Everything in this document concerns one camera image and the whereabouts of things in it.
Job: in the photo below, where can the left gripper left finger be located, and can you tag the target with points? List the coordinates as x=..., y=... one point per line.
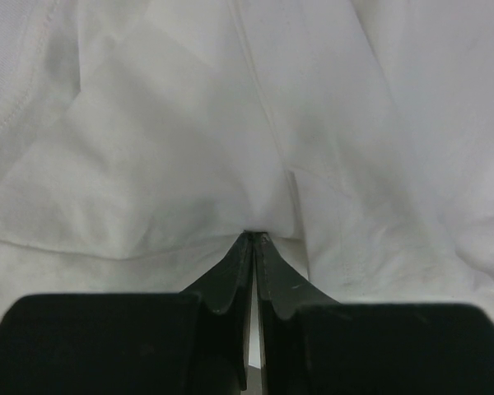
x=192, y=342

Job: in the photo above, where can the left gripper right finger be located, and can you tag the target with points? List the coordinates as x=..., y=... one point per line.
x=312, y=344

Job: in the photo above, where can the white t shirt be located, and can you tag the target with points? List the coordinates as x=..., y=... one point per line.
x=139, y=138

